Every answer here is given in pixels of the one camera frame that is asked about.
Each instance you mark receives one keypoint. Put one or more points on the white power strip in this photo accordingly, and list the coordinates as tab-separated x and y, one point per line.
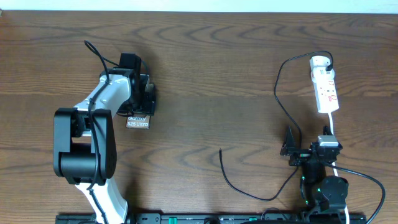
325	90

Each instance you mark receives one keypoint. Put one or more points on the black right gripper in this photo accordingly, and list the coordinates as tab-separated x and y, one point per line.
301	155

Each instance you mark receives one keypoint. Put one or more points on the white charger plug adapter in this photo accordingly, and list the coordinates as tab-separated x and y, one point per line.
319	61

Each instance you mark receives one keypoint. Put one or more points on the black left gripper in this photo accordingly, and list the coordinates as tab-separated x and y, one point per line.
148	109

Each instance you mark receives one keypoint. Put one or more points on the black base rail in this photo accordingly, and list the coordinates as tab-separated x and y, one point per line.
272	217

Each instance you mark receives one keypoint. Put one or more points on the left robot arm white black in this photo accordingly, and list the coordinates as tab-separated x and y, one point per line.
84	146

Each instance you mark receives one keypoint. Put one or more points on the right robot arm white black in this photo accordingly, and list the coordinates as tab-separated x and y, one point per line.
323	193

